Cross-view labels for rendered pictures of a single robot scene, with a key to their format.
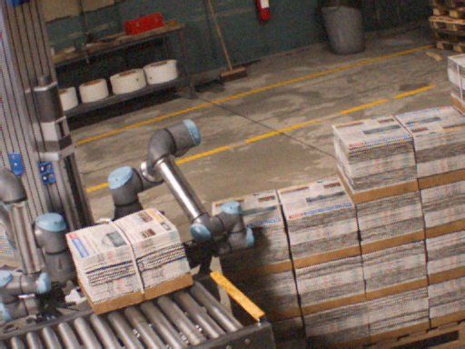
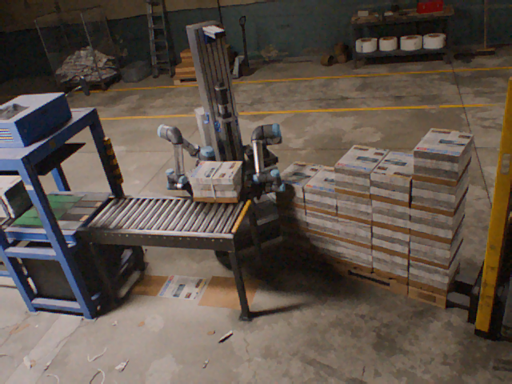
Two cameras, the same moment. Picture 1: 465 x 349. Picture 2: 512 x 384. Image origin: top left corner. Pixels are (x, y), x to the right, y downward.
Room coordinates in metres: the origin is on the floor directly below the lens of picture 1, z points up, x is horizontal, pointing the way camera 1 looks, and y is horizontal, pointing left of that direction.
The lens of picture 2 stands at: (0.26, -1.89, 2.68)
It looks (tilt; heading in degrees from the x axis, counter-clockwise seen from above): 30 degrees down; 39
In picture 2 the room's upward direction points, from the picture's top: 9 degrees counter-clockwise
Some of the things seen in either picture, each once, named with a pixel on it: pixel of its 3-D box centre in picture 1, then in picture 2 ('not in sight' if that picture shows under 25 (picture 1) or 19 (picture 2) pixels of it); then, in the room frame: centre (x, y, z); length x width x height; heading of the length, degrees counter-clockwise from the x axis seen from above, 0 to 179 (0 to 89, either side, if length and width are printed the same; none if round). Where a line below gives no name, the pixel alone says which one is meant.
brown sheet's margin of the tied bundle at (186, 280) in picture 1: (160, 272); (233, 190); (2.70, 0.35, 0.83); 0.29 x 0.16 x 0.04; 19
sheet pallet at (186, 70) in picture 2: not in sight; (204, 64); (7.54, 4.90, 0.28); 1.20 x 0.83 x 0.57; 109
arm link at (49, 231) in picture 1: (51, 231); (207, 154); (2.93, 0.78, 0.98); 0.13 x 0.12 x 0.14; 85
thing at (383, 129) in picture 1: (371, 130); (362, 157); (3.16, -0.59, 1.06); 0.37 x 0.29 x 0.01; 0
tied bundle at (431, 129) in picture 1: (436, 145); (399, 178); (3.15, -0.88, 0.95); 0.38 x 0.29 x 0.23; 178
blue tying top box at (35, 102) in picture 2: not in sight; (22, 119); (1.91, 1.67, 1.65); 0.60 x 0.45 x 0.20; 19
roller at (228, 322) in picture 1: (215, 309); (233, 218); (2.43, 0.16, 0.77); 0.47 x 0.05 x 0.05; 19
